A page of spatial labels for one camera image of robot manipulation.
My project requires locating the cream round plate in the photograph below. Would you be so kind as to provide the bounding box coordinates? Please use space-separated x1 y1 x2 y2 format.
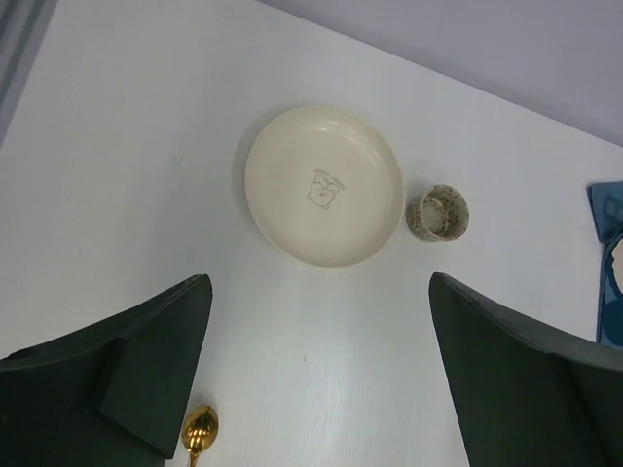
244 106 406 269

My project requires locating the gold spoon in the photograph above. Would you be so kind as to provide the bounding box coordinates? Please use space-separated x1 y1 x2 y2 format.
181 405 219 467

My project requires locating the blue bear print cloth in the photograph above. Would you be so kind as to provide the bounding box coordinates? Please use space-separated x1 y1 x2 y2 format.
587 181 622 349

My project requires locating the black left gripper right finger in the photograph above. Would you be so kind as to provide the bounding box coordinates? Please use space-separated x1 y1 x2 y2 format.
428 272 622 466

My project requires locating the left aluminium frame post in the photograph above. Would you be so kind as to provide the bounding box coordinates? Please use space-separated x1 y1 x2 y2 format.
0 0 57 141

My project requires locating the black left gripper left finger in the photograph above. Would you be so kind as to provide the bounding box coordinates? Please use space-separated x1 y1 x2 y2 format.
1 274 213 466

